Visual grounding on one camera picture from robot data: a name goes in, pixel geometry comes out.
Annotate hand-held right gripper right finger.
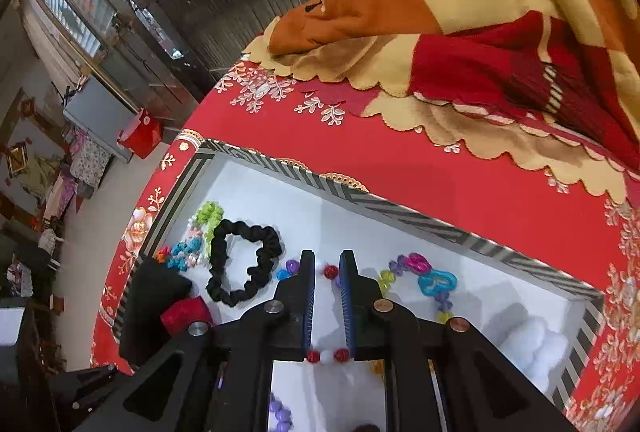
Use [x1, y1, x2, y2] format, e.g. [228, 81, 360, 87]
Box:
[338, 249, 578, 432]

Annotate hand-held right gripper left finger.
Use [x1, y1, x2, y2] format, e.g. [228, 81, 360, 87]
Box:
[72, 250, 318, 432]

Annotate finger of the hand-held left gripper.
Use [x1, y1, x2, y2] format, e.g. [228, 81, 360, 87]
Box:
[49, 364, 121, 419]

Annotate red and white bead bracelet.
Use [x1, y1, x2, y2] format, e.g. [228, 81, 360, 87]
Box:
[304, 262, 352, 366]

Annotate white box with striped rim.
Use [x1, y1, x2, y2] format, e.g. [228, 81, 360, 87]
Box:
[111, 138, 607, 432]

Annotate white fluffy scrunchie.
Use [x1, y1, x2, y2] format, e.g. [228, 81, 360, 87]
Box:
[499, 316, 570, 394]

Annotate black scrunchie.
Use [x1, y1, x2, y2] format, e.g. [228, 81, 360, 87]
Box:
[205, 219, 284, 308]

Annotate dark red scrunchie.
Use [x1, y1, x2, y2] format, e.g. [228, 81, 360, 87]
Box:
[160, 295, 215, 329]

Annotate green scrunchie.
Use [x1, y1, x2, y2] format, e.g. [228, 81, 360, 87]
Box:
[192, 201, 226, 238]

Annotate red floral bedsheet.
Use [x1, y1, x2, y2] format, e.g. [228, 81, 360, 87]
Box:
[90, 52, 640, 432]

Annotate floral cloth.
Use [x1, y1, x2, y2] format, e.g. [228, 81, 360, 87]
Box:
[69, 137, 112, 189]

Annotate red bag on floor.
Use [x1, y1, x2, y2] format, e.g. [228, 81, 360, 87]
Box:
[117, 108, 164, 160]

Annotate wooden framed picture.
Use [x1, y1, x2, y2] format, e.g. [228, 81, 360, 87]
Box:
[4, 138, 32, 177]

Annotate grey cabinet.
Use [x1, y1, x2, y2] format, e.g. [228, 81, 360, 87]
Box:
[62, 75, 142, 164]

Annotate orange and red printed blanket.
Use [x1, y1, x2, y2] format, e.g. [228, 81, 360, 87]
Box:
[242, 0, 640, 214]

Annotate colourful translucent bead bracelet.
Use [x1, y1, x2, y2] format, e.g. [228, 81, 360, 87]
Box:
[378, 252, 459, 324]

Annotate purple bead bracelet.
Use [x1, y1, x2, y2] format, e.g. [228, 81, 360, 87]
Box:
[268, 393, 295, 432]

